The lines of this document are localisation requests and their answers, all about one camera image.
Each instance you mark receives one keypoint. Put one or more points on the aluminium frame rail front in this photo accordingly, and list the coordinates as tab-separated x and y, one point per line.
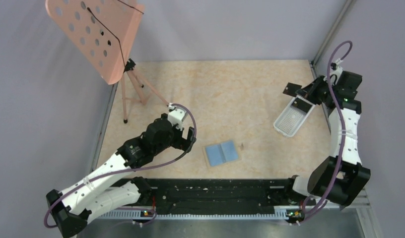
280	213

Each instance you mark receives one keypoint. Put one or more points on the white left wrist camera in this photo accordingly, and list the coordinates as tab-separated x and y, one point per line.
176	116

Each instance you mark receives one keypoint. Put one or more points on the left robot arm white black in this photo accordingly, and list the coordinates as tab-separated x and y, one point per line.
166	140

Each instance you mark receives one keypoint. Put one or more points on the white perforated plastic basket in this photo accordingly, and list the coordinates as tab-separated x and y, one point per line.
290	119

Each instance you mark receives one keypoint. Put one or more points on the black item in basket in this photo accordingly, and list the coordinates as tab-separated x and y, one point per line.
302	105

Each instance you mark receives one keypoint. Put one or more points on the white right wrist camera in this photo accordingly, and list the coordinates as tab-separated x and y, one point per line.
335	67

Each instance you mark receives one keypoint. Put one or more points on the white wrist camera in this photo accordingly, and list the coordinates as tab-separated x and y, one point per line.
176	116
335	67

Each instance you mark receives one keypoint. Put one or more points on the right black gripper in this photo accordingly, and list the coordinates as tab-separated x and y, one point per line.
309	92

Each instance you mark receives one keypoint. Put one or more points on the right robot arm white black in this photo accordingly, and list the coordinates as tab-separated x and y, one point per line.
343	166

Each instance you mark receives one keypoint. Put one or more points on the aluminium side rail left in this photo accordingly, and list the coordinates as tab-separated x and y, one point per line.
102	127

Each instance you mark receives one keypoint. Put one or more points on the aluminium corner post right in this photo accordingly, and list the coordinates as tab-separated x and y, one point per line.
348	5

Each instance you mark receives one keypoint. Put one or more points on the beige card holder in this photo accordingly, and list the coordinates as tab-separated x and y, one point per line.
221	153

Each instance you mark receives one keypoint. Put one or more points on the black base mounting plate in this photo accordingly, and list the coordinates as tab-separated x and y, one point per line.
171	196

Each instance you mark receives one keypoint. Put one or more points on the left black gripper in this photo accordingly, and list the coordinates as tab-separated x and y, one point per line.
182	143

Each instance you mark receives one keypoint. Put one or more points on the pink perforated music stand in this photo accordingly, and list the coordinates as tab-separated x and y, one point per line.
104	31

